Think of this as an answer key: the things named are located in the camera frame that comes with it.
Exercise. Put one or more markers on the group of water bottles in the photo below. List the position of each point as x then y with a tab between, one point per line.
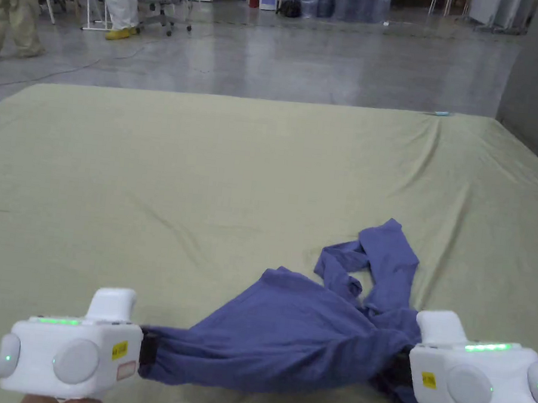
342	2

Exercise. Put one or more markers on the small pale blue object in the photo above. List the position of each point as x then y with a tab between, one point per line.
441	113

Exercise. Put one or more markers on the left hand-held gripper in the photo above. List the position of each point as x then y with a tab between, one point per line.
65	353

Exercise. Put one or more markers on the black bag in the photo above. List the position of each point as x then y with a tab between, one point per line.
289	9

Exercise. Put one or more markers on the dark blue shirt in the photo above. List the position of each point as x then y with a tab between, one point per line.
293	338

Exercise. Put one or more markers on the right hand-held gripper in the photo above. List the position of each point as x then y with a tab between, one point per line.
470	386

